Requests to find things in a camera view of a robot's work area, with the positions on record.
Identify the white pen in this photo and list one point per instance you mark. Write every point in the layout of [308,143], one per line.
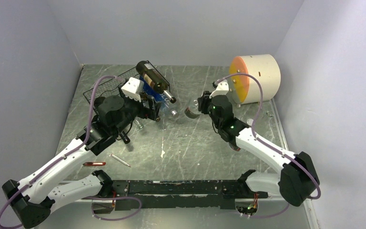
[120,160]

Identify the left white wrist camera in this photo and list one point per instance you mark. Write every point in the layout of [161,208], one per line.
[132,89]

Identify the red pen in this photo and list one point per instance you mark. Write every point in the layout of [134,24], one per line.
[94,164]

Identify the dark green wine bottle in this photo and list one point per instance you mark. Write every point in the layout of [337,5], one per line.
[124,137]

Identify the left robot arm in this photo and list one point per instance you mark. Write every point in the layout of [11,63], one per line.
[35,197]

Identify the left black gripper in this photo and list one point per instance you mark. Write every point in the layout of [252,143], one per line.
[152,111]

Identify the black wire wine rack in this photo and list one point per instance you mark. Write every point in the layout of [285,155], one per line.
[113,86]

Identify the cream cylinder orange face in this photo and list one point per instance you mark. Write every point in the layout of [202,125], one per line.
[264,68]

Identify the clear round bottle dark label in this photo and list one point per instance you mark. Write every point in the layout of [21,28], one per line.
[238,149]

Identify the clear round bottle silver cap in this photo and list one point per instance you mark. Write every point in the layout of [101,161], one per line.
[192,110]

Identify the blue square bottle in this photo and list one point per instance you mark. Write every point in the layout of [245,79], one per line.
[167,107]

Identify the clear square liquor bottle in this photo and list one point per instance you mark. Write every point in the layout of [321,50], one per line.
[138,122]

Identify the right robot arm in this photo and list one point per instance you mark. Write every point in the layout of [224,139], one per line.
[295,177]

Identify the dark wine bottle white neck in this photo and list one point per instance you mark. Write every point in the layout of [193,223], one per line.
[155,80]

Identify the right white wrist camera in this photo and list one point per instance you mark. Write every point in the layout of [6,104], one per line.
[222,88]

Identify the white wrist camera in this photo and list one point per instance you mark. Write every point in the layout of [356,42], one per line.
[222,88]
[132,89]

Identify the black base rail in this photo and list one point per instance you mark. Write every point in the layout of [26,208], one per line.
[178,193]

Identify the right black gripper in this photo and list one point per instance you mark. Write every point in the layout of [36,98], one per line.
[203,101]

